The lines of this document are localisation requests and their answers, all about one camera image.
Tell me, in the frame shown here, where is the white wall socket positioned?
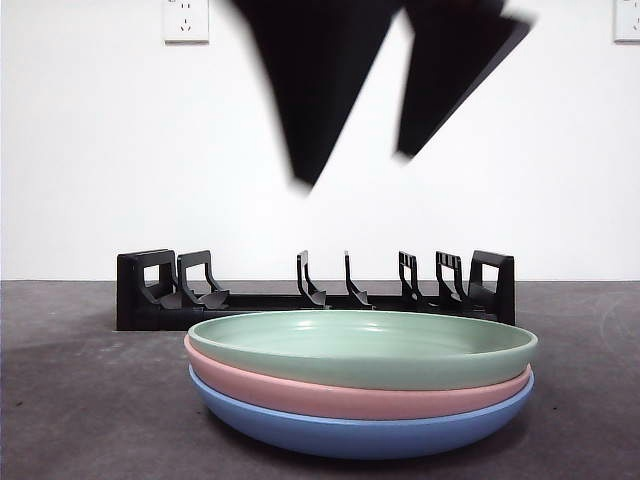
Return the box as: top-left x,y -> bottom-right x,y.
162,0 -> 210,44
613,0 -> 640,43

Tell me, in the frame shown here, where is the black plate rack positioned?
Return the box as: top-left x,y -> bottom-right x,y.
115,248 -> 516,332

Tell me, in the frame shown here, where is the blue round plate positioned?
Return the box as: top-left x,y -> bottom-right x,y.
187,362 -> 535,461

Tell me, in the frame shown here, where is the pink round plate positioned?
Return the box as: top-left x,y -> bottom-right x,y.
183,333 -> 532,421

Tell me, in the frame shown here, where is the green round plate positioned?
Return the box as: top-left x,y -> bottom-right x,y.
187,309 -> 540,391

